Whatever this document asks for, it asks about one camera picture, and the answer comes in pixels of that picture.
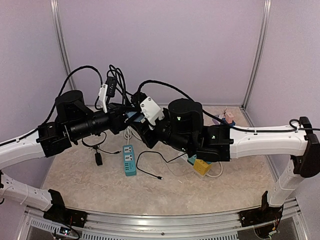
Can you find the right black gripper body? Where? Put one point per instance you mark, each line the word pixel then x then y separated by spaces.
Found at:
pixel 149 141

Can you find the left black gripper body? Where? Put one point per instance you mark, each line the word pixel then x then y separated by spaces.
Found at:
pixel 115 125

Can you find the light blue charger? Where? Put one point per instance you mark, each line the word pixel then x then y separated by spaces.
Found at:
pixel 134 116

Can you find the teal power strip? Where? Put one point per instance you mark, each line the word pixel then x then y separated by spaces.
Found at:
pixel 129 160

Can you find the white power strip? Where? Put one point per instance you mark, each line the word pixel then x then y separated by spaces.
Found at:
pixel 185 157

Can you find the teal USB charger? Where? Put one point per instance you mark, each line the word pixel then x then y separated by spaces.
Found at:
pixel 191 160

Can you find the yellow cube socket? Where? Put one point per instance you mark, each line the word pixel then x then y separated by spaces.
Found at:
pixel 201 167

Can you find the pink charger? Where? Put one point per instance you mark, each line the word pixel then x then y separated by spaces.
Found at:
pixel 229 117

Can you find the dark blue cube socket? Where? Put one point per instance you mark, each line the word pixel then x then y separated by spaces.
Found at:
pixel 233 123

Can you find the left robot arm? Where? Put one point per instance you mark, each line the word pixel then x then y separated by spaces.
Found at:
pixel 74 122

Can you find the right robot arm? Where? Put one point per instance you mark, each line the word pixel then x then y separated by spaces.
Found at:
pixel 181 126

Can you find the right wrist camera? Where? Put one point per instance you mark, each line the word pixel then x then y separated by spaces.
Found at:
pixel 150 110

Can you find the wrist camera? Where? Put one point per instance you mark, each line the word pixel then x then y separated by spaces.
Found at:
pixel 106 92
pixel 150 110

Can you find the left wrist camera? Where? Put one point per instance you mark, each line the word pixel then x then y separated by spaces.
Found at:
pixel 106 92

